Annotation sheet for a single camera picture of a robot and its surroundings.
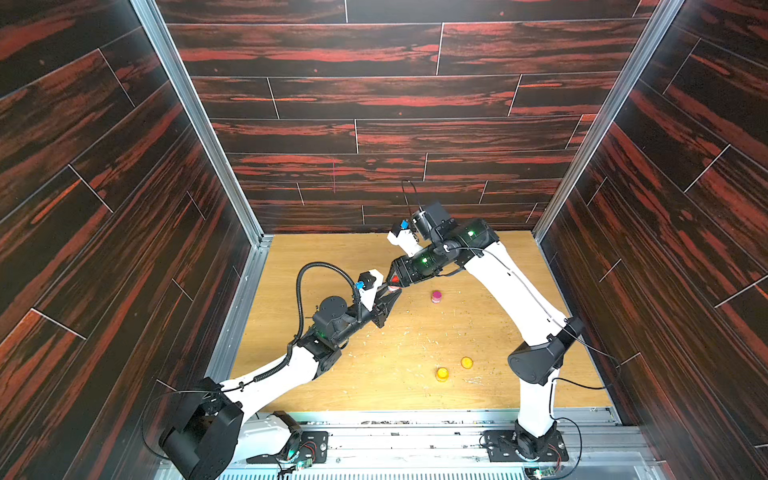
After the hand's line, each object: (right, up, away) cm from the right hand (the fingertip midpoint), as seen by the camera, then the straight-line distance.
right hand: (401, 275), depth 75 cm
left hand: (-1, -3, -1) cm, 4 cm away
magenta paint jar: (+13, -8, +24) cm, 29 cm away
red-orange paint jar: (-2, -3, -4) cm, 6 cm away
